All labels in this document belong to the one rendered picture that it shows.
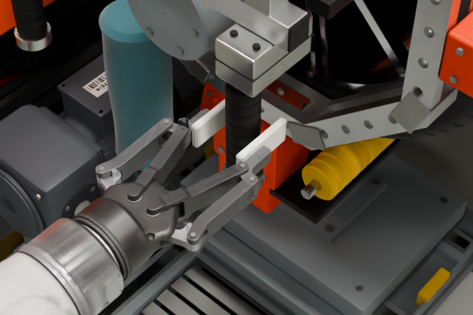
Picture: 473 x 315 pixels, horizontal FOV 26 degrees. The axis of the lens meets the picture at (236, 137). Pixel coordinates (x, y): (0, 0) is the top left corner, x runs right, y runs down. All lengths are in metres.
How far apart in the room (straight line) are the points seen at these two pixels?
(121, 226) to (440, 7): 0.40
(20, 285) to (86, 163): 0.73
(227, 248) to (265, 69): 0.86
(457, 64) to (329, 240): 0.67
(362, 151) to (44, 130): 0.52
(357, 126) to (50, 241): 0.49
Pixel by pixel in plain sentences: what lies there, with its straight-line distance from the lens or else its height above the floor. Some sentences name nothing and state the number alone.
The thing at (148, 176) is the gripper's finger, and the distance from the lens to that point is 0.98.
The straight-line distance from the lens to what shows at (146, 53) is 1.30.
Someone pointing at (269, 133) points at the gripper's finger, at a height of 0.84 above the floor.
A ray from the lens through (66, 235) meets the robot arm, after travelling 0.91.
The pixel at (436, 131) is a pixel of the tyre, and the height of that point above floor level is 0.64.
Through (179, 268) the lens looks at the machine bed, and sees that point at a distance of 1.87.
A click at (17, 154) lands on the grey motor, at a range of 1.62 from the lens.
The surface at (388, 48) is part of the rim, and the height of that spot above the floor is 0.71.
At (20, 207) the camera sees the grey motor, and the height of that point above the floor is 0.34.
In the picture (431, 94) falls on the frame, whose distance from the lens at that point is 1.15.
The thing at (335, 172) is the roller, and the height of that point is 0.53.
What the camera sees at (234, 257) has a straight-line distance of 1.76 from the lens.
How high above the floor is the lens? 1.59
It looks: 48 degrees down
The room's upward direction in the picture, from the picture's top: straight up
